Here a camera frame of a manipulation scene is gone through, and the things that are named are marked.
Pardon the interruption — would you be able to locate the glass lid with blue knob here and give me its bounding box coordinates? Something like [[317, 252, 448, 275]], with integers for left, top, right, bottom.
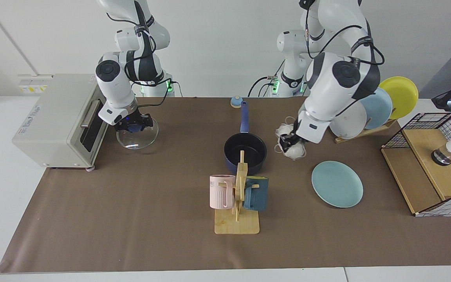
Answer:
[[116, 119, 159, 150]]

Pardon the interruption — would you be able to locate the white plate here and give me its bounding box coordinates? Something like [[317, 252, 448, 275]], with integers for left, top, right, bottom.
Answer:
[[329, 100, 368, 139]]

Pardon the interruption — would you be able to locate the mint green plate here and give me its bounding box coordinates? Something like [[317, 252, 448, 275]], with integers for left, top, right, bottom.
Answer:
[[312, 161, 364, 208]]

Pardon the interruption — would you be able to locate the wooden plate rack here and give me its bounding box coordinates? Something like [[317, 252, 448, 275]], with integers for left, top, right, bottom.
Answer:
[[334, 119, 397, 144]]

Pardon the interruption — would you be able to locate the light blue plate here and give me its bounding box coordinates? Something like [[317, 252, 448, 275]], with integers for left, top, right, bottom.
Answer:
[[359, 87, 393, 130]]

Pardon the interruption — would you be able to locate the yellow plate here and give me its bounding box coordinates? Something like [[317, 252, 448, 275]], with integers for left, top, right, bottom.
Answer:
[[378, 76, 419, 120]]

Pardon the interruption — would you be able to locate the dark teal cup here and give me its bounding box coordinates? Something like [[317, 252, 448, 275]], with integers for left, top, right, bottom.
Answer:
[[244, 176, 269, 212]]

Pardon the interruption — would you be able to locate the pale toaster oven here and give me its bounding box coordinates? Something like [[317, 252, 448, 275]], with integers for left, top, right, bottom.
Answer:
[[12, 74, 116, 172]]

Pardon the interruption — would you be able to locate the pink ribbed cup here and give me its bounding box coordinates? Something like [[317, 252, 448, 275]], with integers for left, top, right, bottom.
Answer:
[[209, 175, 236, 209]]

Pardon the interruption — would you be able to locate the brown table cloth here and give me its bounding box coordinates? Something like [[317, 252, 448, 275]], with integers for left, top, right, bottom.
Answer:
[[0, 97, 451, 273]]

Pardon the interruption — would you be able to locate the wooden cup stand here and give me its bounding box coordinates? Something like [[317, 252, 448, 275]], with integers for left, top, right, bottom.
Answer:
[[214, 150, 260, 235]]

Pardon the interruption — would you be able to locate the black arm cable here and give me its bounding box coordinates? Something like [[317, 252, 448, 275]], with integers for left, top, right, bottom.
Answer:
[[304, 0, 385, 67], [106, 12, 181, 118]]

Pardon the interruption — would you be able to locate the black pot with blue handle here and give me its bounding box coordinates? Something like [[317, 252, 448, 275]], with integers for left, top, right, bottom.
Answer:
[[224, 101, 267, 176]]

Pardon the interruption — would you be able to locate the black base cable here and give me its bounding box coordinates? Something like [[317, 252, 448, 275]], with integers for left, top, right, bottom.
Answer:
[[248, 61, 285, 97]]

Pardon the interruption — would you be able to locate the white wall socket strip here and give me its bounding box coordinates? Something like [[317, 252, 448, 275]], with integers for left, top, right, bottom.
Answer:
[[17, 74, 51, 94]]

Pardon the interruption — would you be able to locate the wire basket with wooden floor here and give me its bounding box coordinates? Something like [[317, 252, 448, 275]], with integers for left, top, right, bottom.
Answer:
[[381, 112, 451, 217]]

